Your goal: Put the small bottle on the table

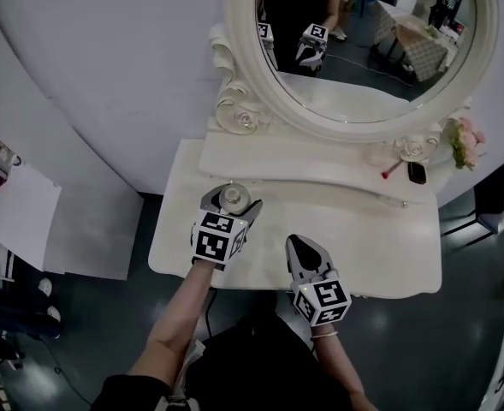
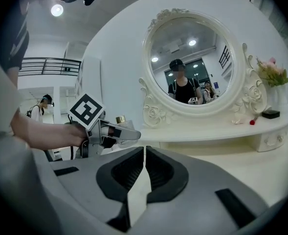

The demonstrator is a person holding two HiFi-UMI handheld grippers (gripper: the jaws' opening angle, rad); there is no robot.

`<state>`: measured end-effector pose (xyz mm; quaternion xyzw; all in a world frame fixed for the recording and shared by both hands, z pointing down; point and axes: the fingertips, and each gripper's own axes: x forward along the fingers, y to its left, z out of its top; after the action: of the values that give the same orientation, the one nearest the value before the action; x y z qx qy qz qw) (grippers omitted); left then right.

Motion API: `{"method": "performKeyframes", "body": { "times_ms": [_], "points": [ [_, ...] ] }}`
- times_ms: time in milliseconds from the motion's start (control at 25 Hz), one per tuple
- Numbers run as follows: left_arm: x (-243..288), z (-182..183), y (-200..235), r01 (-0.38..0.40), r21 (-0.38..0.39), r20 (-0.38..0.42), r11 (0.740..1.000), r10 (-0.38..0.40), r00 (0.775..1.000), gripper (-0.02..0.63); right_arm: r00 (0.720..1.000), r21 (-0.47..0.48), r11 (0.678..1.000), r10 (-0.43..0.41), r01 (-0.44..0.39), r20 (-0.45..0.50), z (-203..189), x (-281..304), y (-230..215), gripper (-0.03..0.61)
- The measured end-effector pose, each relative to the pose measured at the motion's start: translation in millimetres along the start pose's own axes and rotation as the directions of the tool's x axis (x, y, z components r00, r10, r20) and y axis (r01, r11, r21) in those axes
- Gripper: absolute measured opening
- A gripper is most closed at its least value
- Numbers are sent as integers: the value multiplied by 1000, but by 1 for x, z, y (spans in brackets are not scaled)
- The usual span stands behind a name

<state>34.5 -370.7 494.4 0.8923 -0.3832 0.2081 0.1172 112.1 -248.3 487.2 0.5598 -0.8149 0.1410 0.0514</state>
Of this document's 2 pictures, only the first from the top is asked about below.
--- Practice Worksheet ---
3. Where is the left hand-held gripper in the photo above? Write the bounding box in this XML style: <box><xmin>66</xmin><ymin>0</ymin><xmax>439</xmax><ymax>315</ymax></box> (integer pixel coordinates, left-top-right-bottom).
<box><xmin>190</xmin><ymin>182</ymin><xmax>264</xmax><ymax>272</ymax></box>

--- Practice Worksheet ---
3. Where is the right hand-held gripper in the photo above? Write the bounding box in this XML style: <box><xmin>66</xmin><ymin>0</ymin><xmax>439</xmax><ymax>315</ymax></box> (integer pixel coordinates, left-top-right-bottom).
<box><xmin>285</xmin><ymin>234</ymin><xmax>353</xmax><ymax>329</ymax></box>

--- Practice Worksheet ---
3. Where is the person's right forearm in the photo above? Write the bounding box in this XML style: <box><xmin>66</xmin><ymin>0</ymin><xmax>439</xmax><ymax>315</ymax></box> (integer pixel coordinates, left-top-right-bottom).
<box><xmin>311</xmin><ymin>324</ymin><xmax>379</xmax><ymax>411</ymax></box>

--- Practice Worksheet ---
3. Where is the person's left forearm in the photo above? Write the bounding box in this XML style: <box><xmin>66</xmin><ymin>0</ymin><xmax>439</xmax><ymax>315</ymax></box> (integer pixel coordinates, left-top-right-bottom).
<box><xmin>127</xmin><ymin>256</ymin><xmax>219</xmax><ymax>387</ymax></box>

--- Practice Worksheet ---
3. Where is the white dressing table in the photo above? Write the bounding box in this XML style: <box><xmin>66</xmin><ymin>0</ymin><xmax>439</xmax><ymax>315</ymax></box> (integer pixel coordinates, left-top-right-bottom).
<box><xmin>147</xmin><ymin>116</ymin><xmax>443</xmax><ymax>301</ymax></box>

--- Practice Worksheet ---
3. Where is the red tipped stick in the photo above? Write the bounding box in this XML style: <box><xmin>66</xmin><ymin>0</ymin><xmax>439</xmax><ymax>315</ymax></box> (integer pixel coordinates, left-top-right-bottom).
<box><xmin>380</xmin><ymin>160</ymin><xmax>403</xmax><ymax>180</ymax></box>

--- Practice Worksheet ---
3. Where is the person's black clothing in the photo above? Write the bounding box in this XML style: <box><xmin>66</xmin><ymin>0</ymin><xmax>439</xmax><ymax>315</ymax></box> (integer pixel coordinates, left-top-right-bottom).
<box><xmin>90</xmin><ymin>300</ymin><xmax>364</xmax><ymax>411</ymax></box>

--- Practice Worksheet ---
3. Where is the oval white framed mirror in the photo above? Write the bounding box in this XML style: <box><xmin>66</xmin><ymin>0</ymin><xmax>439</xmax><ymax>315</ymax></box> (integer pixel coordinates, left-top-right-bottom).
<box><xmin>208</xmin><ymin>0</ymin><xmax>501</xmax><ymax>165</ymax></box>

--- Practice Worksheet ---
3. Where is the small black case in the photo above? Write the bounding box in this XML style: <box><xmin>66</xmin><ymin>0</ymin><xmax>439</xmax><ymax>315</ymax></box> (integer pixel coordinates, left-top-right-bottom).
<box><xmin>407</xmin><ymin>161</ymin><xmax>427</xmax><ymax>185</ymax></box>

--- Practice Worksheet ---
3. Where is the black chair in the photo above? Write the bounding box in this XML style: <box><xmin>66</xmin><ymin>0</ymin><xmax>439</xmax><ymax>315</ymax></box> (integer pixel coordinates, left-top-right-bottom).
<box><xmin>441</xmin><ymin>176</ymin><xmax>504</xmax><ymax>247</ymax></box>

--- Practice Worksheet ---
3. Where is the pink flower bouquet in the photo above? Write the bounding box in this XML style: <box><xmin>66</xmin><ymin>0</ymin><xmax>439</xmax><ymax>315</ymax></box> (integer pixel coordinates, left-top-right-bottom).
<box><xmin>446</xmin><ymin>116</ymin><xmax>488</xmax><ymax>172</ymax></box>

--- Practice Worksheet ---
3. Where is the white flat panel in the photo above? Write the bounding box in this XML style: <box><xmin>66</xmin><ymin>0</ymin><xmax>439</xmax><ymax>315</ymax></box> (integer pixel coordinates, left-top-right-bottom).
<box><xmin>0</xmin><ymin>163</ymin><xmax>63</xmax><ymax>273</ymax></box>

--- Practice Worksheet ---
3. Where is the black cable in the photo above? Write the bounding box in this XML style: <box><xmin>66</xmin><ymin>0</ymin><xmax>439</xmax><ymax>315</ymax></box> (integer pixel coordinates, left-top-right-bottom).
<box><xmin>203</xmin><ymin>287</ymin><xmax>219</xmax><ymax>343</ymax></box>

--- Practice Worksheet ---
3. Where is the white body strap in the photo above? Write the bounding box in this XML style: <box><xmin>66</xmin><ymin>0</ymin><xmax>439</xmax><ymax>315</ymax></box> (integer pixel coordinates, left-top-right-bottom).
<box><xmin>164</xmin><ymin>338</ymin><xmax>208</xmax><ymax>411</ymax></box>

